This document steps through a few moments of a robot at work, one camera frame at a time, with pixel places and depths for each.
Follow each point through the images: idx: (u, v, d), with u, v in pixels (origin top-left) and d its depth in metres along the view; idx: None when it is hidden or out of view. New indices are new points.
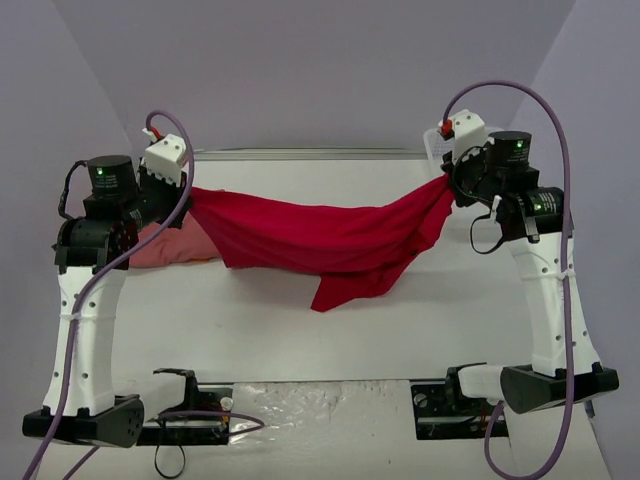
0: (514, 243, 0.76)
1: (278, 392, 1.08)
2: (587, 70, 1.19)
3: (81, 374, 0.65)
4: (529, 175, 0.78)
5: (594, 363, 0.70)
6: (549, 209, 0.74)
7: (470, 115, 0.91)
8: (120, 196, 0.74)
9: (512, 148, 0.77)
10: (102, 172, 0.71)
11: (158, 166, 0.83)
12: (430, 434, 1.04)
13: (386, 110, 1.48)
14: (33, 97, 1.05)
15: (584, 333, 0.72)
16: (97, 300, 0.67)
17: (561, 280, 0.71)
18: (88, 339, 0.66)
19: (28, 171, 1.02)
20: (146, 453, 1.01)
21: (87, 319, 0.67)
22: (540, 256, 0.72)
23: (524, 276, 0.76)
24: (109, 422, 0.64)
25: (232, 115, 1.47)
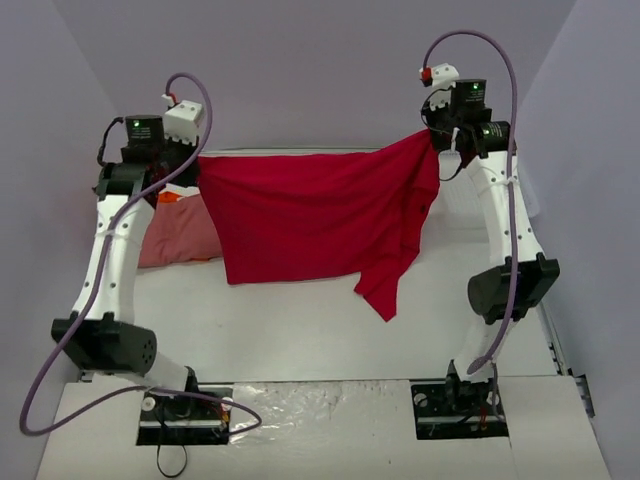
0: (471, 166, 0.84)
1: (278, 392, 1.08)
2: (583, 68, 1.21)
3: (109, 283, 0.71)
4: (484, 113, 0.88)
5: (538, 253, 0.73)
6: (495, 134, 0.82)
7: (449, 67, 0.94)
8: (153, 146, 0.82)
9: (468, 91, 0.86)
10: (138, 123, 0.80)
11: (175, 128, 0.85)
12: (430, 434, 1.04)
13: (386, 110, 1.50)
14: (37, 94, 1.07)
15: (528, 228, 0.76)
16: (130, 223, 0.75)
17: (506, 185, 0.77)
18: (118, 256, 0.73)
19: (32, 167, 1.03)
20: (146, 454, 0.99)
21: (120, 237, 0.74)
22: (490, 168, 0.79)
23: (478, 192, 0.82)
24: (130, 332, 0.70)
25: (233, 116, 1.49)
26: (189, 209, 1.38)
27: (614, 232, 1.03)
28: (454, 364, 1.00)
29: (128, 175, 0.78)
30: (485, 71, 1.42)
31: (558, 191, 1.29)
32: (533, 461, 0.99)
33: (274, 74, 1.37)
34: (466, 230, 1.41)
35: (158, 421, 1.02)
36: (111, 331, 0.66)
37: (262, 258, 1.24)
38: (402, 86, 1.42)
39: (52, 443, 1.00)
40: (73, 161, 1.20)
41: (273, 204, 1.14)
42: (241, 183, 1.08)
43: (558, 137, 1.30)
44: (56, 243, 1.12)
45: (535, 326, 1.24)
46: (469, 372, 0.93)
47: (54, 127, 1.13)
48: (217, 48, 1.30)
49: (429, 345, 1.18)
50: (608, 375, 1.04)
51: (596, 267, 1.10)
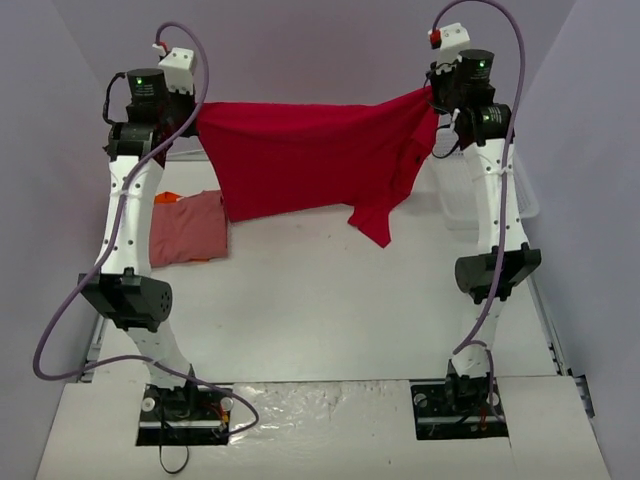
0: (467, 148, 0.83)
1: (277, 392, 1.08)
2: (579, 66, 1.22)
3: (127, 240, 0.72)
4: (489, 91, 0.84)
5: (522, 244, 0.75)
6: (495, 119, 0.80)
7: (460, 30, 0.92)
8: (156, 103, 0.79)
9: (474, 68, 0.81)
10: (140, 81, 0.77)
11: (173, 79, 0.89)
12: (430, 434, 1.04)
13: None
14: (37, 92, 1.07)
15: (517, 219, 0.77)
16: (142, 183, 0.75)
17: (500, 175, 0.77)
18: (135, 212, 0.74)
19: (33, 164, 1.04)
20: (147, 454, 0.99)
21: (134, 198, 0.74)
22: (485, 156, 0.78)
23: (472, 174, 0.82)
24: (149, 286, 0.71)
25: None
26: (190, 209, 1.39)
27: (614, 231, 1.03)
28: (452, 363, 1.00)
29: (137, 132, 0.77)
30: None
31: (557, 191, 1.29)
32: (533, 461, 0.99)
33: None
34: (465, 229, 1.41)
35: (159, 421, 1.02)
36: (134, 283, 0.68)
37: (261, 193, 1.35)
38: None
39: (52, 443, 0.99)
40: (73, 160, 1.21)
41: (268, 148, 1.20)
42: (236, 129, 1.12)
43: (557, 137, 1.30)
44: (56, 242, 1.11)
45: (535, 325, 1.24)
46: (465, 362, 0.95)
47: (54, 126, 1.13)
48: None
49: (429, 344, 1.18)
50: (608, 374, 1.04)
51: (596, 266, 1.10)
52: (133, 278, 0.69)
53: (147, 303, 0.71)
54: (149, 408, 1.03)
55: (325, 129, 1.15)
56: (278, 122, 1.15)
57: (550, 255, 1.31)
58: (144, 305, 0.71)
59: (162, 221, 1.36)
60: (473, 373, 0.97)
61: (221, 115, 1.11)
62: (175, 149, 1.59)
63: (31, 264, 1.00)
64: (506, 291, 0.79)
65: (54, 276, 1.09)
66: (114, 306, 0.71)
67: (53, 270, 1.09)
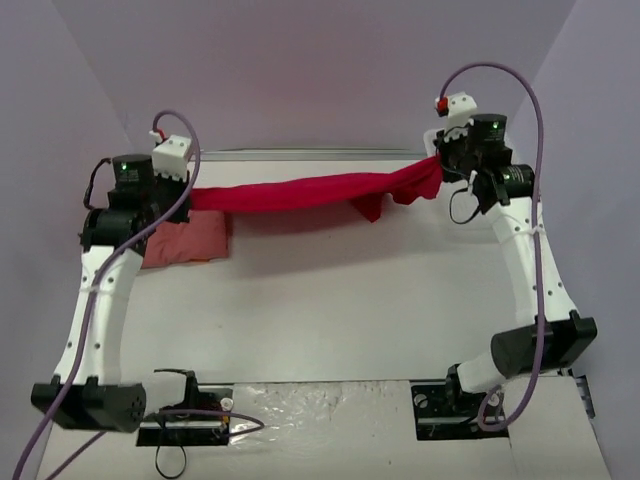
0: (490, 214, 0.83)
1: (277, 393, 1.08)
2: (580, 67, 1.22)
3: (94, 343, 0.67)
4: (504, 153, 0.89)
5: (571, 311, 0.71)
6: (516, 179, 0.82)
7: (466, 97, 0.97)
8: (140, 189, 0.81)
9: (488, 130, 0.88)
10: (125, 167, 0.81)
11: (164, 165, 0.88)
12: (430, 434, 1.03)
13: (385, 111, 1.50)
14: (39, 93, 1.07)
15: (558, 283, 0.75)
16: (116, 276, 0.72)
17: (531, 234, 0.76)
18: (104, 311, 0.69)
19: (34, 164, 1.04)
20: (145, 453, 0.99)
21: (105, 293, 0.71)
22: (512, 217, 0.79)
23: (501, 237, 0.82)
24: (117, 397, 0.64)
25: (233, 118, 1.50)
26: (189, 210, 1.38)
27: (615, 232, 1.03)
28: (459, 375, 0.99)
29: (116, 218, 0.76)
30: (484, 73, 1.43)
31: (557, 192, 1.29)
32: (534, 462, 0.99)
33: (274, 75, 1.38)
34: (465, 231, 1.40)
35: (158, 422, 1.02)
36: (97, 396, 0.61)
37: None
38: (402, 87, 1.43)
39: (51, 444, 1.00)
40: (74, 161, 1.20)
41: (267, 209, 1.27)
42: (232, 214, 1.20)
43: (555, 139, 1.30)
44: (57, 246, 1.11)
45: None
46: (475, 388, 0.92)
47: (55, 129, 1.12)
48: (218, 49, 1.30)
49: (429, 345, 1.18)
50: (608, 375, 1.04)
51: (596, 267, 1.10)
52: (96, 389, 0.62)
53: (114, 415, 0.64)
54: None
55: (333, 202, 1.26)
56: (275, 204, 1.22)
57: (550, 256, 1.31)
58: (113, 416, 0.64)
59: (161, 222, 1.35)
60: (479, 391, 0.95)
61: (213, 201, 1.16)
62: None
63: (31, 267, 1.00)
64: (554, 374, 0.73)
65: (54, 279, 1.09)
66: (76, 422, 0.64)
67: (53, 273, 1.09)
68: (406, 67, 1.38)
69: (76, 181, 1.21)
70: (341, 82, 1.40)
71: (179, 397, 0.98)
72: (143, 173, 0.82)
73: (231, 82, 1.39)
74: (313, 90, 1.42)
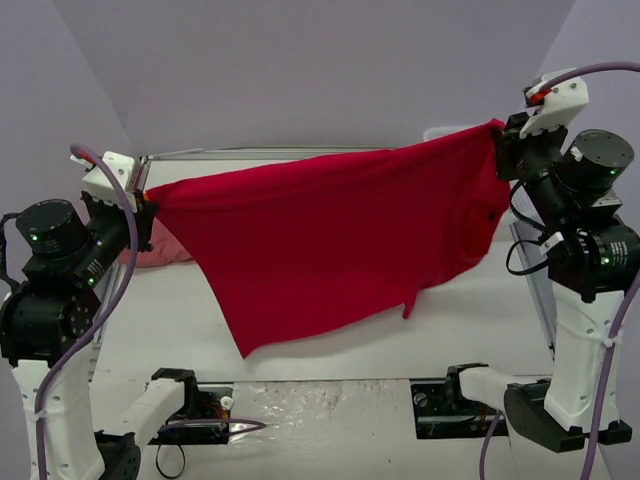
0: (563, 291, 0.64)
1: (278, 392, 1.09)
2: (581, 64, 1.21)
3: (62, 462, 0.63)
4: (608, 210, 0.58)
5: (611, 421, 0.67)
6: (617, 263, 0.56)
7: (575, 84, 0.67)
8: (69, 260, 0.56)
9: (600, 176, 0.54)
10: (37, 237, 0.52)
11: (101, 193, 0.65)
12: (430, 433, 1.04)
13: (385, 109, 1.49)
14: (39, 89, 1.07)
15: (611, 393, 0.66)
16: (61, 394, 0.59)
17: (603, 345, 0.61)
18: (61, 441, 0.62)
19: (34, 163, 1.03)
20: (147, 452, 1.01)
21: (55, 416, 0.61)
22: (589, 318, 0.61)
23: (565, 324, 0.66)
24: None
25: (232, 115, 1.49)
26: None
27: None
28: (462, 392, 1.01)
29: (46, 311, 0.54)
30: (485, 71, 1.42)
31: None
32: (535, 462, 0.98)
33: (273, 72, 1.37)
34: None
35: None
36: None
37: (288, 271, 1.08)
38: (402, 84, 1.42)
39: None
40: (73, 159, 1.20)
41: (256, 216, 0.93)
42: (209, 206, 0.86)
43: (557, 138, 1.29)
44: None
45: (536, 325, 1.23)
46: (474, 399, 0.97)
47: (54, 125, 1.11)
48: (217, 45, 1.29)
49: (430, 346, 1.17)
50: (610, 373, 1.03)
51: None
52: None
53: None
54: None
55: (330, 183, 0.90)
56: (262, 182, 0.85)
57: None
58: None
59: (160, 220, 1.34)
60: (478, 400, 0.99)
61: (189, 197, 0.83)
62: (173, 149, 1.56)
63: None
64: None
65: None
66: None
67: None
68: (407, 64, 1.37)
69: (74, 179, 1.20)
70: (341, 78, 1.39)
71: (179, 404, 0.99)
72: (69, 241, 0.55)
73: (230, 78, 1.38)
74: (313, 87, 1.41)
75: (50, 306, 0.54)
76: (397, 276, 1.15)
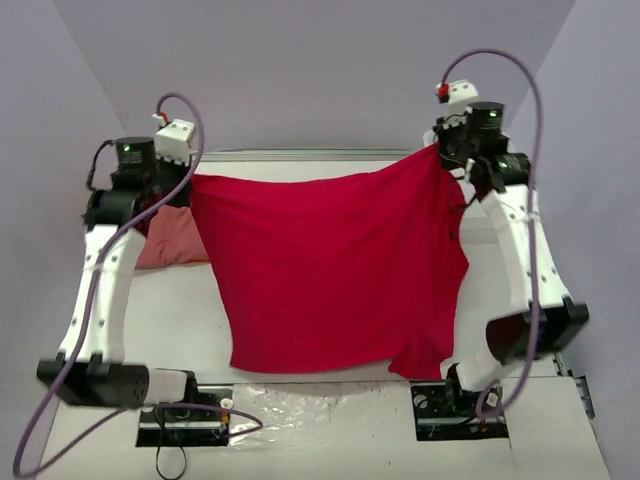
0: (485, 203, 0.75)
1: (278, 393, 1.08)
2: (580, 65, 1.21)
3: (98, 321, 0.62)
4: (501, 142, 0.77)
5: (564, 297, 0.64)
6: (513, 168, 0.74)
7: (467, 84, 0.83)
8: (143, 172, 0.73)
9: (484, 116, 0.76)
10: (128, 147, 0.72)
11: (166, 148, 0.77)
12: (430, 435, 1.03)
13: (385, 111, 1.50)
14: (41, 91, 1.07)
15: (551, 269, 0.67)
16: (119, 255, 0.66)
17: (525, 220, 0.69)
18: (110, 288, 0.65)
19: (36, 165, 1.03)
20: (145, 453, 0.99)
21: (109, 272, 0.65)
22: (507, 204, 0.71)
23: (496, 229, 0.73)
24: (119, 372, 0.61)
25: (233, 118, 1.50)
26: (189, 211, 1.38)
27: (614, 231, 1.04)
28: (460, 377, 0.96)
29: (116, 200, 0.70)
30: (484, 73, 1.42)
31: (557, 191, 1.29)
32: (534, 463, 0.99)
33: (274, 75, 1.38)
34: (464, 232, 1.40)
35: (158, 423, 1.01)
36: (102, 381, 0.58)
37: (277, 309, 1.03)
38: (401, 86, 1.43)
39: (51, 446, 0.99)
40: (74, 160, 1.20)
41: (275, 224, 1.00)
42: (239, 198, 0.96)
43: (556, 139, 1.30)
44: (58, 247, 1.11)
45: None
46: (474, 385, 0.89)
47: (57, 127, 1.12)
48: (217, 46, 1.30)
49: None
50: (609, 374, 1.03)
51: (595, 267, 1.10)
52: (98, 371, 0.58)
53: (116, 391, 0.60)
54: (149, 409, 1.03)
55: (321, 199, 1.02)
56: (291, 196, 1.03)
57: None
58: (110, 393, 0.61)
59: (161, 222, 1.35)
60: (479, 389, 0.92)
61: (223, 186, 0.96)
62: None
63: (33, 266, 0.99)
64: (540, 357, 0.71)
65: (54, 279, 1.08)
66: (77, 394, 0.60)
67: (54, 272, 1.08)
68: (406, 67, 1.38)
69: (77, 181, 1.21)
70: (343, 81, 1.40)
71: (179, 394, 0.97)
72: (144, 158, 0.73)
73: (231, 81, 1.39)
74: (313, 90, 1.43)
75: (120, 198, 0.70)
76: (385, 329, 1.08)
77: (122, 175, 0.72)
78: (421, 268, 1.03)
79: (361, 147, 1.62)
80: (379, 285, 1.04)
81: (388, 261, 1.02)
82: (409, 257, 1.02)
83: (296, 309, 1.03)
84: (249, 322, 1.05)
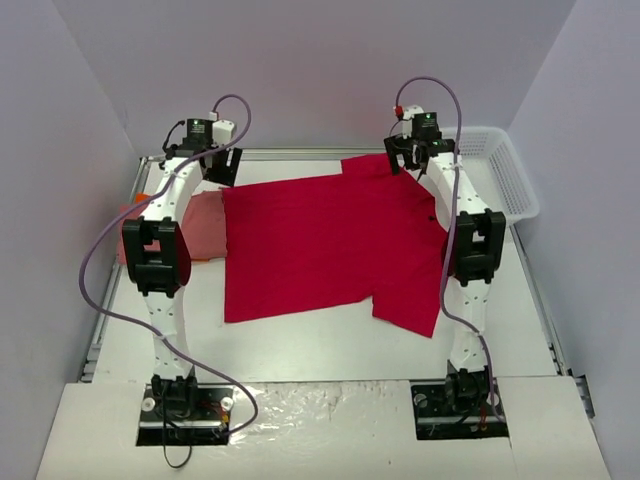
0: (428, 170, 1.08)
1: (278, 392, 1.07)
2: (578, 65, 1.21)
3: (170, 202, 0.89)
4: (437, 133, 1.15)
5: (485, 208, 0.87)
6: (442, 143, 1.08)
7: (416, 107, 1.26)
8: (204, 139, 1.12)
9: (423, 118, 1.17)
10: (197, 122, 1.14)
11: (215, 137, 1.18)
12: (430, 434, 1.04)
13: (384, 111, 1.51)
14: (42, 90, 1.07)
15: (475, 195, 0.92)
16: (188, 172, 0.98)
17: (452, 169, 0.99)
18: (180, 188, 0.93)
19: (38, 163, 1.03)
20: (147, 452, 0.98)
21: (181, 178, 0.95)
22: (441, 161, 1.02)
23: (439, 182, 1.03)
24: (178, 242, 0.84)
25: (232, 117, 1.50)
26: (190, 211, 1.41)
27: (613, 230, 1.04)
28: (451, 361, 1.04)
29: (188, 150, 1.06)
30: (485, 73, 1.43)
31: (557, 190, 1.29)
32: (534, 462, 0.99)
33: (274, 74, 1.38)
34: None
35: (160, 421, 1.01)
36: (167, 230, 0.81)
37: (269, 263, 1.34)
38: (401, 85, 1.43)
39: (52, 444, 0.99)
40: (76, 159, 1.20)
41: (276, 206, 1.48)
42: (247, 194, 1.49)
43: (557, 138, 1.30)
44: (60, 245, 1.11)
45: (534, 325, 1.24)
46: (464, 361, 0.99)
47: (57, 125, 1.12)
48: (218, 46, 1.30)
49: (428, 349, 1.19)
50: (608, 374, 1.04)
51: (594, 266, 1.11)
52: (166, 226, 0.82)
53: (173, 250, 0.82)
54: (150, 408, 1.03)
55: (311, 189, 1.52)
56: (287, 189, 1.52)
57: (548, 256, 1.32)
58: (168, 251, 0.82)
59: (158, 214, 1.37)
60: (473, 365, 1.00)
61: (244, 187, 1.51)
62: None
63: (34, 265, 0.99)
64: (491, 271, 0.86)
65: (56, 278, 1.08)
66: (141, 250, 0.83)
67: (55, 271, 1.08)
68: (406, 65, 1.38)
69: (79, 179, 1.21)
70: (343, 80, 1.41)
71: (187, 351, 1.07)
72: (204, 133, 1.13)
73: (231, 80, 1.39)
74: (312, 89, 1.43)
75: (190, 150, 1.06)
76: (367, 273, 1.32)
77: (191, 139, 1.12)
78: (391, 228, 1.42)
79: (360, 147, 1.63)
80: (356, 241, 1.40)
81: (370, 227, 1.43)
82: (382, 225, 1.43)
83: (303, 260, 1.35)
84: (262, 268, 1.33)
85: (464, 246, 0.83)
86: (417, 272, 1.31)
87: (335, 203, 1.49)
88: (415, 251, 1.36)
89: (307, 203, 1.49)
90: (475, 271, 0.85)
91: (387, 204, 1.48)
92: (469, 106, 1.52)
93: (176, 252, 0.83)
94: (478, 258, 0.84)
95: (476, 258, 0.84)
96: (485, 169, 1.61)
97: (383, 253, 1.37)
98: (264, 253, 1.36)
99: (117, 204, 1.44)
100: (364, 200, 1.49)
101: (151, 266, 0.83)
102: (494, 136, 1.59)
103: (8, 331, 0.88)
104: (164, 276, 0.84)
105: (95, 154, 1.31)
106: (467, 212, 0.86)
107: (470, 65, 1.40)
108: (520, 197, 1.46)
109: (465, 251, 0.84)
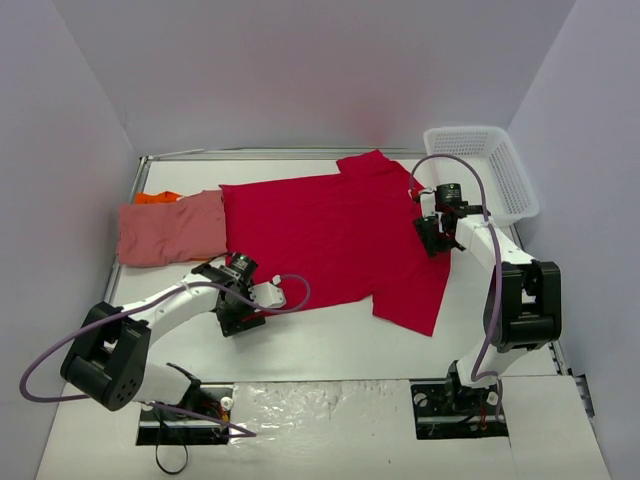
0: (459, 235, 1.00)
1: (278, 392, 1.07)
2: (578, 65, 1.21)
3: (159, 309, 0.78)
4: (464, 203, 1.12)
5: (531, 260, 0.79)
6: (470, 208, 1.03)
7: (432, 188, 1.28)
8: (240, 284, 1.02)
9: (447, 189, 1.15)
10: (242, 258, 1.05)
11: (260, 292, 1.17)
12: (430, 434, 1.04)
13: (384, 111, 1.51)
14: (40, 90, 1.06)
15: (515, 247, 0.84)
16: (202, 291, 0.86)
17: (486, 226, 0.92)
18: (178, 305, 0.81)
19: (36, 164, 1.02)
20: (146, 452, 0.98)
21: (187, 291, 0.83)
22: (471, 221, 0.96)
23: (472, 245, 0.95)
24: (142, 349, 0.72)
25: (232, 115, 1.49)
26: (191, 210, 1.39)
27: (613, 231, 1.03)
28: (457, 364, 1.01)
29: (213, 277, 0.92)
30: (485, 72, 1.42)
31: (557, 191, 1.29)
32: (531, 462, 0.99)
33: (274, 73, 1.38)
34: None
35: (158, 421, 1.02)
36: (133, 335, 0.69)
37: (267, 268, 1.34)
38: (401, 84, 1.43)
39: (51, 443, 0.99)
40: (76, 161, 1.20)
41: (274, 208, 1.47)
42: (248, 197, 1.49)
43: (557, 136, 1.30)
44: (59, 246, 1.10)
45: None
46: (472, 379, 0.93)
47: (54, 125, 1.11)
48: (217, 45, 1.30)
49: (427, 349, 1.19)
50: (609, 373, 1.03)
51: (593, 266, 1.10)
52: (135, 330, 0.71)
53: (125, 360, 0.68)
54: (149, 408, 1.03)
55: (310, 190, 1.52)
56: (286, 192, 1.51)
57: (549, 256, 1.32)
58: (118, 360, 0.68)
59: (162, 219, 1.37)
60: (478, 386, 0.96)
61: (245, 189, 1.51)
62: (172, 150, 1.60)
63: (33, 266, 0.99)
64: (540, 341, 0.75)
65: (56, 279, 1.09)
66: (90, 348, 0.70)
67: (54, 271, 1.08)
68: (405, 65, 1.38)
69: (78, 181, 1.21)
70: (342, 79, 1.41)
71: (175, 396, 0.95)
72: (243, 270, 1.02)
73: (231, 80, 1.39)
74: (311, 88, 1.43)
75: (218, 276, 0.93)
76: (365, 275, 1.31)
77: (227, 269, 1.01)
78: (391, 231, 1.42)
79: (359, 146, 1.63)
80: (355, 243, 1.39)
81: (369, 229, 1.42)
82: (382, 227, 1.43)
83: (300, 262, 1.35)
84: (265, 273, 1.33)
85: (514, 309, 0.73)
86: (416, 273, 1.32)
87: (334, 204, 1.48)
88: (415, 254, 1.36)
89: (307, 205, 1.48)
90: (528, 340, 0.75)
91: (388, 205, 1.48)
92: (469, 106, 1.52)
93: (126, 364, 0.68)
94: (533, 324, 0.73)
95: (531, 323, 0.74)
96: (486, 168, 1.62)
97: (382, 257, 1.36)
98: (263, 258, 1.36)
99: (117, 203, 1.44)
100: (363, 200, 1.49)
101: (90, 372, 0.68)
102: (493, 136, 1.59)
103: (8, 332, 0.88)
104: (97, 389, 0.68)
105: (94, 154, 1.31)
106: (511, 264, 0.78)
107: (469, 65, 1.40)
108: (520, 198, 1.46)
109: (515, 313, 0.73)
